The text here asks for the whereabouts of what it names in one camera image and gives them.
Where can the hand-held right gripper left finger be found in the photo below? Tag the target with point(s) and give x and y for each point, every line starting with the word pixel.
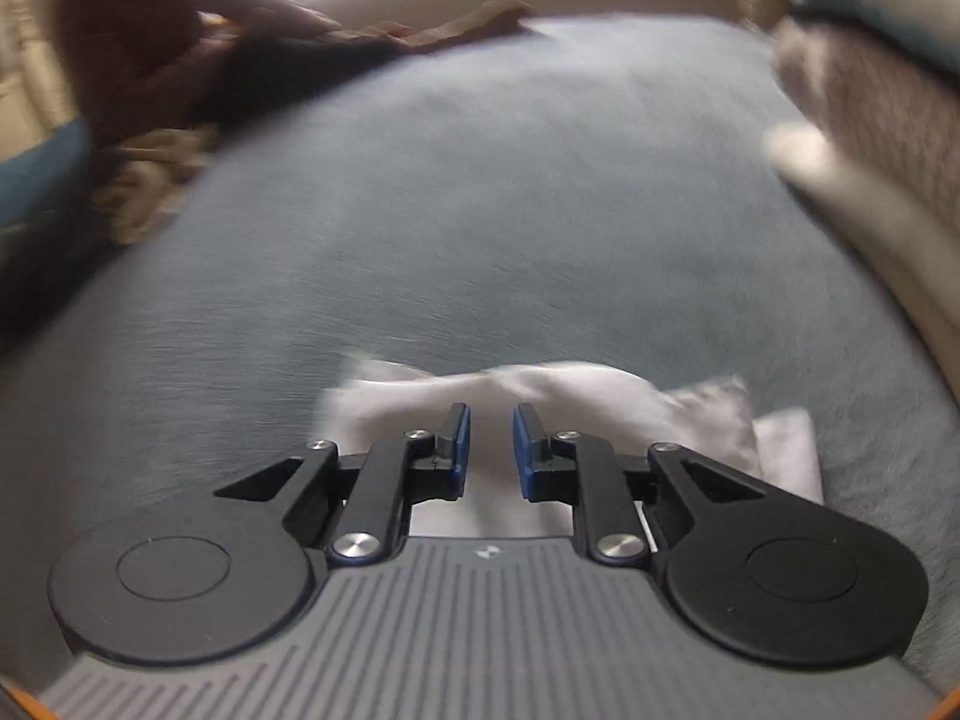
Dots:
pixel 463 457

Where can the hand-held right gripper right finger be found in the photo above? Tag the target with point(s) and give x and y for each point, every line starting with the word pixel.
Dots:
pixel 523 457

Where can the white shirt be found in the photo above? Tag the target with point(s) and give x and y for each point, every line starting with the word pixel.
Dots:
pixel 600 397

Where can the crumpled beige garment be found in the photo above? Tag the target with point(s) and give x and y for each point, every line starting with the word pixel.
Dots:
pixel 150 187

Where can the blue quilt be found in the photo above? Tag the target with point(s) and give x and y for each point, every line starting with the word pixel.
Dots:
pixel 37 172

